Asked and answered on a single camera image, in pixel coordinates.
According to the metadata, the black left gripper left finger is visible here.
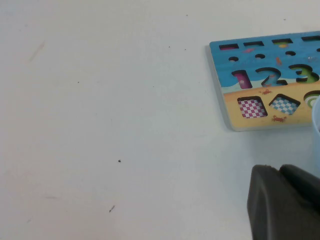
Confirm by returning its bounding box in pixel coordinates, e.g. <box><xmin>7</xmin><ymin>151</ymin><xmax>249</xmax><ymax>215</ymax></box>
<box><xmin>246</xmin><ymin>164</ymin><xmax>320</xmax><ymax>240</ymax></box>

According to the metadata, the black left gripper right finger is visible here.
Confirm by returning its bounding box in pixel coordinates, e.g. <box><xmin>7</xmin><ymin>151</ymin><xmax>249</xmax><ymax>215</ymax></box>
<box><xmin>278</xmin><ymin>163</ymin><xmax>320</xmax><ymax>210</ymax></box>

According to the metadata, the light blue plastic bowl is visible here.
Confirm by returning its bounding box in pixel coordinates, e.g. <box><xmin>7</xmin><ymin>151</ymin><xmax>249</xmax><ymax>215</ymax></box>
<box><xmin>311</xmin><ymin>96</ymin><xmax>320</xmax><ymax>137</ymax></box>

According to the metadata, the colourful wooden puzzle board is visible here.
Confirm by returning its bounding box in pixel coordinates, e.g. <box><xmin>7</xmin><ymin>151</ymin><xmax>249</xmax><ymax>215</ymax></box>
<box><xmin>208</xmin><ymin>31</ymin><xmax>320</xmax><ymax>132</ymax></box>

